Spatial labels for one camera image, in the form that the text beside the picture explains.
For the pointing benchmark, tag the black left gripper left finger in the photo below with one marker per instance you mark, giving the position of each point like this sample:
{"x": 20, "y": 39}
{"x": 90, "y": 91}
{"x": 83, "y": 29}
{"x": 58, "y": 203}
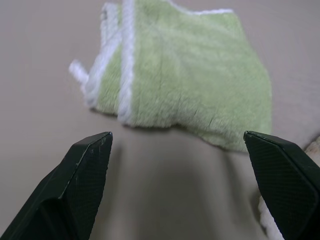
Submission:
{"x": 75, "y": 190}

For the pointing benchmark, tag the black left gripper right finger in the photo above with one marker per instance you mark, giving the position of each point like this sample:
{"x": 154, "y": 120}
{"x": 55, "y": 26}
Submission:
{"x": 290, "y": 185}

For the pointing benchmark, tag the beige towel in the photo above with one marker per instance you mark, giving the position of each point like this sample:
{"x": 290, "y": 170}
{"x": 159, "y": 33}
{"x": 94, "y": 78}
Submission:
{"x": 267, "y": 222}

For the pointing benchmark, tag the light green towel white trim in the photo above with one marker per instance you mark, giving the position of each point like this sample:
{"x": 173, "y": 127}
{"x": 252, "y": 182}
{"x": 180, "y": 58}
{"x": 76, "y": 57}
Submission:
{"x": 187, "y": 75}

